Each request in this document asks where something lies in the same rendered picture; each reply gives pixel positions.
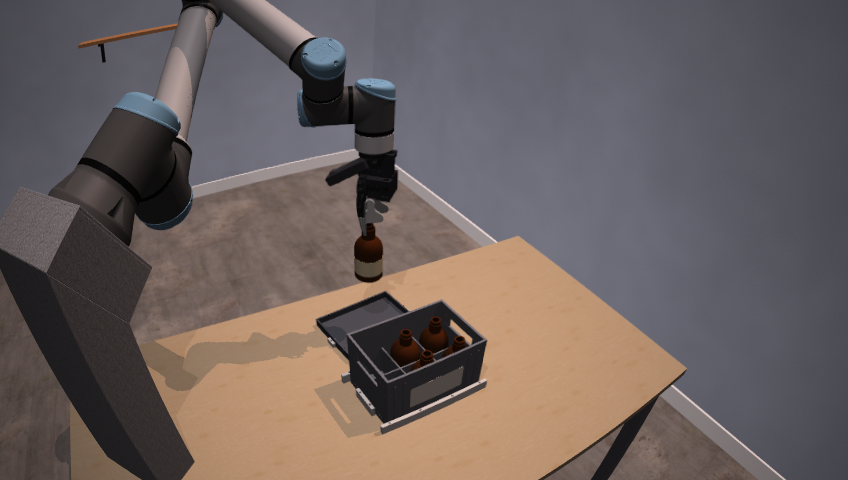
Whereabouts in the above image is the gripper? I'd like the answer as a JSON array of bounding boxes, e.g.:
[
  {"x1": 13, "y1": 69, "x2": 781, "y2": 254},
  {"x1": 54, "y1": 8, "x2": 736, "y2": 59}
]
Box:
[{"x1": 356, "y1": 150, "x2": 398, "y2": 236}]

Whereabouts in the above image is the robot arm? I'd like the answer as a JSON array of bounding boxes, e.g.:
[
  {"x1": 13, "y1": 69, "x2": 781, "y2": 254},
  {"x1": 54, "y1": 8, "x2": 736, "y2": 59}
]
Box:
[{"x1": 48, "y1": 0, "x2": 396, "y2": 247}]

